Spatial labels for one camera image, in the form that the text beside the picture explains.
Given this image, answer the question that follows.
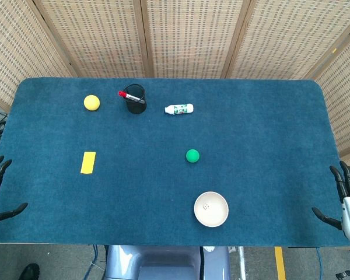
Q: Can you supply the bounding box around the yellow block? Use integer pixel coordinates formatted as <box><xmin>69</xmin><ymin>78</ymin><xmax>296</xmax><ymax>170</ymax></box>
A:
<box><xmin>80</xmin><ymin>151</ymin><xmax>96</xmax><ymax>175</ymax></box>

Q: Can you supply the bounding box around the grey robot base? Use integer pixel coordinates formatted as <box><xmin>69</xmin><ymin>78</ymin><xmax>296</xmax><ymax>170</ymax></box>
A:
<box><xmin>104</xmin><ymin>244</ymin><xmax>231</xmax><ymax>280</ymax></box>

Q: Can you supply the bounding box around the black shoe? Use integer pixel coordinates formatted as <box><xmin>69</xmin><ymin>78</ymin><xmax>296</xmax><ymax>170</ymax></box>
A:
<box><xmin>18</xmin><ymin>262</ymin><xmax>41</xmax><ymax>280</ymax></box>

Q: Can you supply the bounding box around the yellow ball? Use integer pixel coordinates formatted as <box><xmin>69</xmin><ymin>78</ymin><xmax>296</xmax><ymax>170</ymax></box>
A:
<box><xmin>83</xmin><ymin>94</ymin><xmax>101</xmax><ymax>111</ymax></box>

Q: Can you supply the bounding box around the white bowl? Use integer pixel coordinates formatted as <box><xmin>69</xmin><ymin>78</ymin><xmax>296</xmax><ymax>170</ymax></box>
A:
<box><xmin>194</xmin><ymin>191</ymin><xmax>230</xmax><ymax>228</ymax></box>

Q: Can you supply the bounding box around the green ball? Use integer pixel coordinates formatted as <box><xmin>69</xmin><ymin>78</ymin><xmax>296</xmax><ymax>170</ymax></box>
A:
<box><xmin>185</xmin><ymin>149</ymin><xmax>201</xmax><ymax>163</ymax></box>

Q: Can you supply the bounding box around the red capped marker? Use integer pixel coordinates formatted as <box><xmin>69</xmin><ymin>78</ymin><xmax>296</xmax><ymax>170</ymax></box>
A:
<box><xmin>118</xmin><ymin>90</ymin><xmax>146</xmax><ymax>104</ymax></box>

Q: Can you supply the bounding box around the black mesh pen cup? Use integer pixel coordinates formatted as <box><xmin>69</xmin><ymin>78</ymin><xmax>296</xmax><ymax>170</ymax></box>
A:
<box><xmin>123</xmin><ymin>83</ymin><xmax>148</xmax><ymax>115</ymax></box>

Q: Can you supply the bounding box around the blue table mat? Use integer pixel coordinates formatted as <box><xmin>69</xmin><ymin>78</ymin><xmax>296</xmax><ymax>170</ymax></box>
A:
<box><xmin>0</xmin><ymin>76</ymin><xmax>350</xmax><ymax>249</ymax></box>

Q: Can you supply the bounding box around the white plastic bottle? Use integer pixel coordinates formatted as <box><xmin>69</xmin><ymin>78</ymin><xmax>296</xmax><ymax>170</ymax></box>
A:
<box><xmin>164</xmin><ymin>103</ymin><xmax>194</xmax><ymax>116</ymax></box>

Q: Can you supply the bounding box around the woven folding screen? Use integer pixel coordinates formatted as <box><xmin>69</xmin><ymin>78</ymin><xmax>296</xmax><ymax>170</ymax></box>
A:
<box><xmin>0</xmin><ymin>0</ymin><xmax>350</xmax><ymax>164</ymax></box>

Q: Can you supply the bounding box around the blue cable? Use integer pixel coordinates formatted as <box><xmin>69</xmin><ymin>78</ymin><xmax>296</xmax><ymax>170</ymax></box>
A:
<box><xmin>84</xmin><ymin>244</ymin><xmax>106</xmax><ymax>280</ymax></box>
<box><xmin>315</xmin><ymin>247</ymin><xmax>325</xmax><ymax>280</ymax></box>

